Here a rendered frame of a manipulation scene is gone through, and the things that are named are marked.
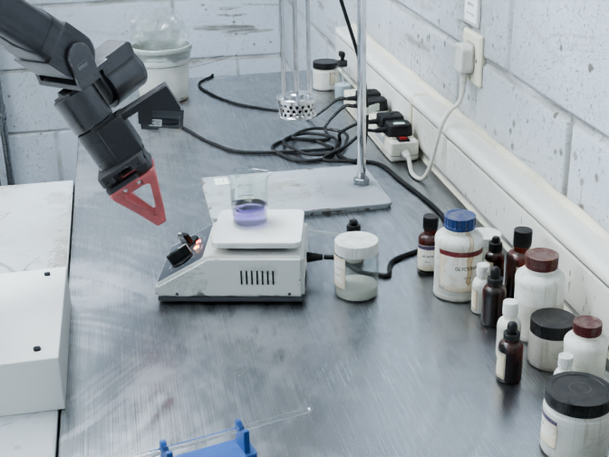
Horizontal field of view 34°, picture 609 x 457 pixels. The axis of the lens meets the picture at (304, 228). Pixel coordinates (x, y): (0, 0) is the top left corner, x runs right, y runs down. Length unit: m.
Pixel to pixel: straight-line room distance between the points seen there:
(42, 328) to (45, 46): 0.33
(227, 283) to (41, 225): 0.44
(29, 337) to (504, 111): 0.81
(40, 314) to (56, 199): 0.56
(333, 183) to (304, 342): 0.54
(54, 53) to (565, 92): 0.66
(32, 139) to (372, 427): 2.83
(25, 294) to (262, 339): 0.30
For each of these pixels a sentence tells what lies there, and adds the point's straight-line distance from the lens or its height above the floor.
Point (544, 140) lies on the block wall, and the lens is 1.46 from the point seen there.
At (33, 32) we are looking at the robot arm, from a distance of 1.22.
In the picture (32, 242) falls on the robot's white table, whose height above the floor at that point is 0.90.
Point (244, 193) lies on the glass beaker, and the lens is 1.32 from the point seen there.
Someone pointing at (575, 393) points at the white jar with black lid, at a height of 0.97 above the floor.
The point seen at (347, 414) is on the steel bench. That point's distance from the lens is 1.10.
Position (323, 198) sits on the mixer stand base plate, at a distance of 1.66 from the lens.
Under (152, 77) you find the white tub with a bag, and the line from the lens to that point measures 2.27.
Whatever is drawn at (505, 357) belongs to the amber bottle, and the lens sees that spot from 1.15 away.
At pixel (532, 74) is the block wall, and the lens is 1.49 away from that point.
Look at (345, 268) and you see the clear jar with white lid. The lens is 1.32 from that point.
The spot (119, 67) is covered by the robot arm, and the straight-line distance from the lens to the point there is 1.33.
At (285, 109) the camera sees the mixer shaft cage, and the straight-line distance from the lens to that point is 1.64.
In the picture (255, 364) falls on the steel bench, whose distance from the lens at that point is 1.20.
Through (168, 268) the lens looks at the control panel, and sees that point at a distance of 1.37.
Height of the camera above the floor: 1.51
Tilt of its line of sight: 23 degrees down
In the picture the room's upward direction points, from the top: 1 degrees counter-clockwise
